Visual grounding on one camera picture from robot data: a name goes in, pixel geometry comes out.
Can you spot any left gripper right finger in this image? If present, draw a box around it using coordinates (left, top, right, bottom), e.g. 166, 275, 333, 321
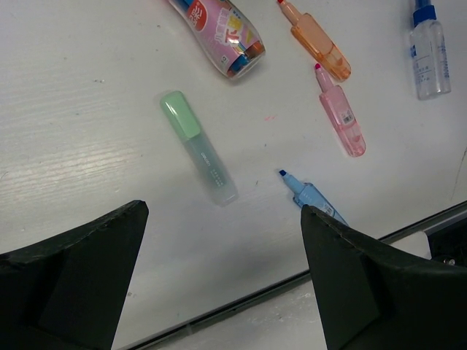
301, 206, 466, 349

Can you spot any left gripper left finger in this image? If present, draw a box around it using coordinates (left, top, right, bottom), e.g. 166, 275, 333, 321
1, 201, 149, 349

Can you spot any blue highlighter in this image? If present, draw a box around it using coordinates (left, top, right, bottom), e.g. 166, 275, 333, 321
279, 170, 348, 226

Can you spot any green highlighter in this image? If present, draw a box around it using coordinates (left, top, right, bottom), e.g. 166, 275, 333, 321
160, 91, 238, 206

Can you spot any pink highlighter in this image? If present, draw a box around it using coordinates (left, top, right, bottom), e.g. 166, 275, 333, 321
314, 63, 366, 158

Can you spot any clear blue-capped spray bottle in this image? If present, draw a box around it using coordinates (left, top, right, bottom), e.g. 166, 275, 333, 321
410, 1, 451, 101

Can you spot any orange highlighter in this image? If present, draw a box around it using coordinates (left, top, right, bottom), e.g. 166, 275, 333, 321
277, 1, 351, 82

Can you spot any pink-capped marker tube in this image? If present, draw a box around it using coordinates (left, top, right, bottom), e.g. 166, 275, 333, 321
170, 0, 266, 79

